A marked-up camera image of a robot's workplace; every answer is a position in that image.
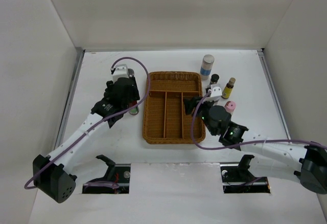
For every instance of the pink lid spice shaker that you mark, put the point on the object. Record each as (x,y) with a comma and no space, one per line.
(230,106)

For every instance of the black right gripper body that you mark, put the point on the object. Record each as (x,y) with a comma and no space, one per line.
(203,112)

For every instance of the brown wicker divided basket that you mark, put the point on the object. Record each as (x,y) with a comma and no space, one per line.
(165,121)

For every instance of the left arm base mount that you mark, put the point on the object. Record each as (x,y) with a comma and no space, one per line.
(116,179)

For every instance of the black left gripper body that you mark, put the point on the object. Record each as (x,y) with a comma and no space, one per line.
(134,97)

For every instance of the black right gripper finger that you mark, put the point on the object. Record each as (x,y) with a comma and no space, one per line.
(198,99)
(189,105)

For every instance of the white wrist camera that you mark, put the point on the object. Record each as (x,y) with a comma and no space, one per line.
(215,93)
(119,71)

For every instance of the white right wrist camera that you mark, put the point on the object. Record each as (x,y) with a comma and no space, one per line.
(215,93)

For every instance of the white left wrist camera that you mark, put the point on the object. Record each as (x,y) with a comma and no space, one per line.
(119,71)

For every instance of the green label sauce bottle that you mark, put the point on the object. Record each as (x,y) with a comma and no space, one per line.
(134,109)

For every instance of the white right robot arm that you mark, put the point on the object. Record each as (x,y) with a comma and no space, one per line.
(303,162)

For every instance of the yellow label brown bottle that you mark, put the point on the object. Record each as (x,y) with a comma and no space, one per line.
(228,88)

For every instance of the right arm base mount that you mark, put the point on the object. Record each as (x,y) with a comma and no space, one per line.
(237,179)

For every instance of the dark pepper spice bottle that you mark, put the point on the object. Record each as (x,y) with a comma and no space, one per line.
(214,79)

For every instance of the tall white pearl jar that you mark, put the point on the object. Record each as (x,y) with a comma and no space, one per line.
(206,66)

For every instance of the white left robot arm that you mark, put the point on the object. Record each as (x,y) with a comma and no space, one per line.
(52,173)

